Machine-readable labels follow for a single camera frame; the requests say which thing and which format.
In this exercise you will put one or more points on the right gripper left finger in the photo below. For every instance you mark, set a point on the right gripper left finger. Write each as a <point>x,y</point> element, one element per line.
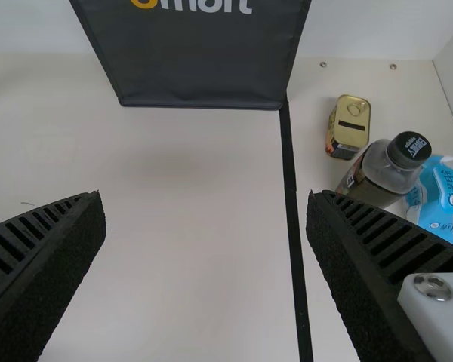
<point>34,271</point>

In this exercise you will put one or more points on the blue white wipes pack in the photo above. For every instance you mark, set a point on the blue white wipes pack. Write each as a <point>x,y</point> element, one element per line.
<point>449,188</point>

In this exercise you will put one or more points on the gold rectangular tin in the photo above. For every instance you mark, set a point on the gold rectangular tin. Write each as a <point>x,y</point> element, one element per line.
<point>351,124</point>

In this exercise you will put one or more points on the black strip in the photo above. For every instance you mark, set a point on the black strip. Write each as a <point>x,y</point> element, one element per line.
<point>292,234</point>

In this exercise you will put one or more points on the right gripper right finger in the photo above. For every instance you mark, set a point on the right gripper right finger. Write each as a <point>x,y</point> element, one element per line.
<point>366,271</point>

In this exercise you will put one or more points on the dark coffee bottle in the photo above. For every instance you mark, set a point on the dark coffee bottle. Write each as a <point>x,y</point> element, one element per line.
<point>385,166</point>

